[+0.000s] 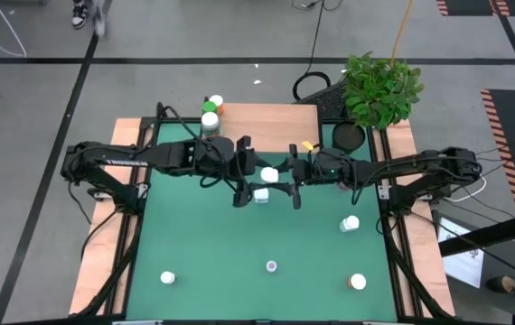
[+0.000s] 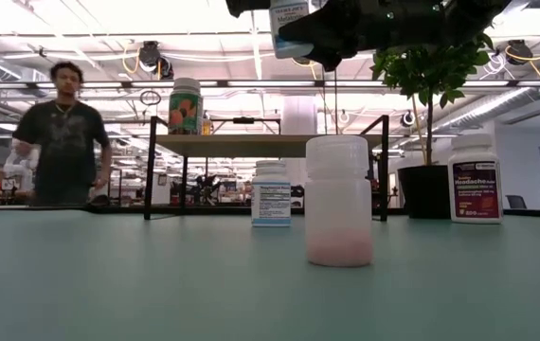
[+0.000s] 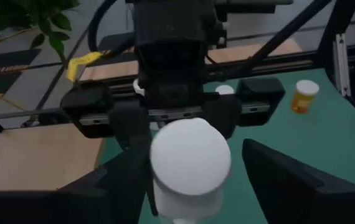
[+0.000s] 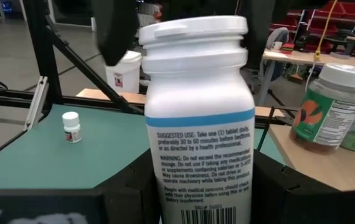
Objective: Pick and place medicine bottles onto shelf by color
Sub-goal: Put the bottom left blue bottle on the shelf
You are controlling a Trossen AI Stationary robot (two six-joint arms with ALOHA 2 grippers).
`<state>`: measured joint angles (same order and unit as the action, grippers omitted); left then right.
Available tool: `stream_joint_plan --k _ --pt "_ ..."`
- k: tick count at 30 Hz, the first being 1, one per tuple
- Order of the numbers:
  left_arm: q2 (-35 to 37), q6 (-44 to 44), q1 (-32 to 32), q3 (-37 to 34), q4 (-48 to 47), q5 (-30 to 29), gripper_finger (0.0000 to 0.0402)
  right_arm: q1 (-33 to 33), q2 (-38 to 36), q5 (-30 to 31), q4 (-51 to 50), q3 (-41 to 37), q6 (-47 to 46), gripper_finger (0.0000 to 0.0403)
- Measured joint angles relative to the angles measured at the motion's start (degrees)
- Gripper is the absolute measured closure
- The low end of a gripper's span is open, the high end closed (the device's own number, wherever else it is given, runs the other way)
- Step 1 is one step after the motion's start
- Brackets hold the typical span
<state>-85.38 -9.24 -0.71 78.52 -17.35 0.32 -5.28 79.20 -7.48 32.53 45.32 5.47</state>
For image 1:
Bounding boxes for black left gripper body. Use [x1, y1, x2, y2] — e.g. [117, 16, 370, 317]
[220, 135, 258, 209]

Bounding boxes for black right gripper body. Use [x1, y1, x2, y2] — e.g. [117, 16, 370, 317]
[288, 144, 326, 211]

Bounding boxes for white bottle barcode label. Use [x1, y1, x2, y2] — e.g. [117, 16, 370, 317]
[260, 166, 280, 184]

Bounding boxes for gummy vitamin bottle green label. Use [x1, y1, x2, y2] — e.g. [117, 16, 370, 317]
[200, 111, 221, 138]

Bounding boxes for white bottle blue striped label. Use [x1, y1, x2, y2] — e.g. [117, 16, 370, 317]
[339, 214, 361, 234]

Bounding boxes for amber pill bottle white cap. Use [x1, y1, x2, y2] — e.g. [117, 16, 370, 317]
[209, 94, 225, 116]
[346, 273, 368, 292]

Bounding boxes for wooden shelf black legs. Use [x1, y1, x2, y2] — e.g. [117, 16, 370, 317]
[198, 102, 324, 157]

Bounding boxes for black perforated floor mat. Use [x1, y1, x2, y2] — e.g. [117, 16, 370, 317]
[300, 79, 353, 121]

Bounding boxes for green potted plant black pot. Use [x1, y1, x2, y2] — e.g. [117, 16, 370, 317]
[331, 51, 425, 155]

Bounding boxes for right wooden side board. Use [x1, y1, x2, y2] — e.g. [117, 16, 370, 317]
[372, 119, 456, 318]

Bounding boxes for wooden side board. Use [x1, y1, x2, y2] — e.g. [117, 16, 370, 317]
[68, 117, 159, 316]
[372, 119, 456, 318]

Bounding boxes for left wooden side board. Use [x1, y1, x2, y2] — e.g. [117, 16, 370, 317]
[68, 117, 159, 316]

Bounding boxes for white printed sheet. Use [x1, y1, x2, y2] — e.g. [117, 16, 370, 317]
[437, 216, 485, 290]

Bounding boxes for black overhead rig beam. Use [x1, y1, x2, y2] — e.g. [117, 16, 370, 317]
[437, 208, 515, 258]

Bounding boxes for person's shoe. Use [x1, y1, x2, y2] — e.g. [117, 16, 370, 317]
[70, 0, 89, 29]
[92, 0, 110, 38]

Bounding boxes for brown round object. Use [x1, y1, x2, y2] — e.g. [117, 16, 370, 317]
[486, 274, 515, 295]

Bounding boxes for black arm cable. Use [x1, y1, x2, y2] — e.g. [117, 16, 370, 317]
[155, 101, 209, 145]

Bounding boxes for black coiled floor cable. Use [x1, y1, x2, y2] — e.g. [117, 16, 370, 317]
[291, 0, 344, 101]

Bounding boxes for yellow floor cable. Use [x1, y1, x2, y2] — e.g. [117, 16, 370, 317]
[390, 0, 416, 64]

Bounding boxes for white looped cable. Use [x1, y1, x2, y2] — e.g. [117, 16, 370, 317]
[442, 174, 488, 203]

